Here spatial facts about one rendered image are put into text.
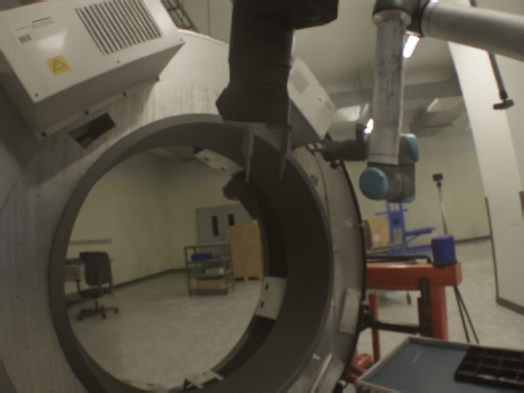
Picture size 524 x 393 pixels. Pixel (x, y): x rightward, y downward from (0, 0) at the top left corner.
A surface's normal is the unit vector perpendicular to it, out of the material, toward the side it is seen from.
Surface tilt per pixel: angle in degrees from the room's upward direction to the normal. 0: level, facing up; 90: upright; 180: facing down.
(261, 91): 110
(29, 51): 90
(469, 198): 90
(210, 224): 90
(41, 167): 90
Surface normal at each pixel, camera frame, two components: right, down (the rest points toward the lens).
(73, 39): 0.66, -0.16
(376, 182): -0.78, 0.09
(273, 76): 0.64, 0.39
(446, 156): -0.16, -0.11
